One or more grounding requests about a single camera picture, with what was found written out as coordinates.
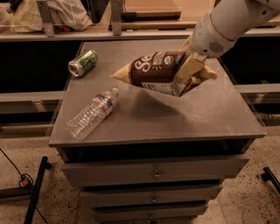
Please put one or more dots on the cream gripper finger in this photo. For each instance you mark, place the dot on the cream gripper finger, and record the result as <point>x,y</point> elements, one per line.
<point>190,66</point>
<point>186,47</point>

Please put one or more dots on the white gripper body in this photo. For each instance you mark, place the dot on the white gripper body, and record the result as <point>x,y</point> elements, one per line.
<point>207,40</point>

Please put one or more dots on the brown chip bag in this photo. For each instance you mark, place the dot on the brown chip bag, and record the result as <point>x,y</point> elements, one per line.
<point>157,71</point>

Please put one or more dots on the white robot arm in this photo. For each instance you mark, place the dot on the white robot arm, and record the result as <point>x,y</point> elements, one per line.
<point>250,60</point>

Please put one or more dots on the clear plastic water bottle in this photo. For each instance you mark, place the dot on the clear plastic water bottle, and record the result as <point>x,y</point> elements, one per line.
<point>84,122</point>

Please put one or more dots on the wooden board on shelf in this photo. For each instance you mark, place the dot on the wooden board on shelf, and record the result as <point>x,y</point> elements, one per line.
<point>140,10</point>

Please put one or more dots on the grey drawer cabinet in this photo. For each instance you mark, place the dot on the grey drawer cabinet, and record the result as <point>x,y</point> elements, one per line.
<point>211,120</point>

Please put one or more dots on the top grey drawer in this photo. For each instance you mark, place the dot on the top grey drawer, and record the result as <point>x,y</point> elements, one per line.
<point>156,170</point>

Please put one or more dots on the grey drawer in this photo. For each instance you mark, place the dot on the grey drawer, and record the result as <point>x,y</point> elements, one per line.
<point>156,170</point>
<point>149,212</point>
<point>151,195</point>

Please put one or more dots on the green soda can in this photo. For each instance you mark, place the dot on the green soda can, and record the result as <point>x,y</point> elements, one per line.
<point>82,63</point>

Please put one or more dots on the white cloth on shelf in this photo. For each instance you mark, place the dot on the white cloth on shelf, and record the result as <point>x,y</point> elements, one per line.
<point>24,16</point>

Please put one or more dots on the middle grey drawer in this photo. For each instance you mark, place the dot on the middle grey drawer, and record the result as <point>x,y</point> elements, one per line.
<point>151,195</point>

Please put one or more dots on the black stand leg right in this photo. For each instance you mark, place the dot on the black stand leg right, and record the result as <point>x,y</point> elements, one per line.
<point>268,175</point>

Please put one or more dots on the black stand leg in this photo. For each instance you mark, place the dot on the black stand leg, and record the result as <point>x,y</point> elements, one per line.
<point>268,175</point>
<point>44,165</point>

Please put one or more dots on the bottom grey drawer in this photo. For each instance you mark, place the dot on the bottom grey drawer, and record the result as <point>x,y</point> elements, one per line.
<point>149,212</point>

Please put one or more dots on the black stand leg left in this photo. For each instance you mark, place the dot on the black stand leg left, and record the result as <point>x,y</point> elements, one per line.
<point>44,165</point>

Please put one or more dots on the metal shelf rail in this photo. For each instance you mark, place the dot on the metal shelf rail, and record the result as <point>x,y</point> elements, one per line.
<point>193,11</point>

